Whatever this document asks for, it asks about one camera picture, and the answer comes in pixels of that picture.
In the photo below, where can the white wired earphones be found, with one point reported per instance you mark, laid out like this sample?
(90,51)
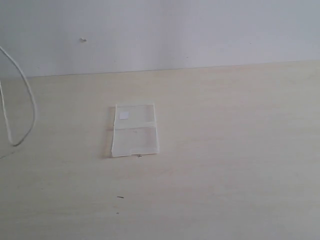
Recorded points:
(31,98)

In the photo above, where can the clear plastic open case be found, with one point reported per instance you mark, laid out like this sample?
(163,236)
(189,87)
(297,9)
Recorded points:
(132,130)

